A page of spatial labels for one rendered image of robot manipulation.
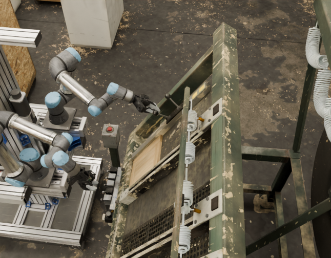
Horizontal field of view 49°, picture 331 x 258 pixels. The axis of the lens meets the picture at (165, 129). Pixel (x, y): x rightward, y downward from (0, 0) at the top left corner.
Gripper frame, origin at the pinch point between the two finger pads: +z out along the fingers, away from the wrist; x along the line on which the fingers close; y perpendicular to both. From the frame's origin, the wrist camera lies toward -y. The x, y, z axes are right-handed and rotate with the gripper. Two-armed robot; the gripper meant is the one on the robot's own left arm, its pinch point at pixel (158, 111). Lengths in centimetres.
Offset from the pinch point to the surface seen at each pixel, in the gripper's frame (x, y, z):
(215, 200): -26, -101, 2
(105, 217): 88, -17, 6
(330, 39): -94, -48, 32
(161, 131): 13.7, 1.1, 10.2
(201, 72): -33.7, 9.4, 13.2
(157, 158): 23.1, -16.3, 11.5
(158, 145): 20.7, -4.8, 11.4
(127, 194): 55, -22, 6
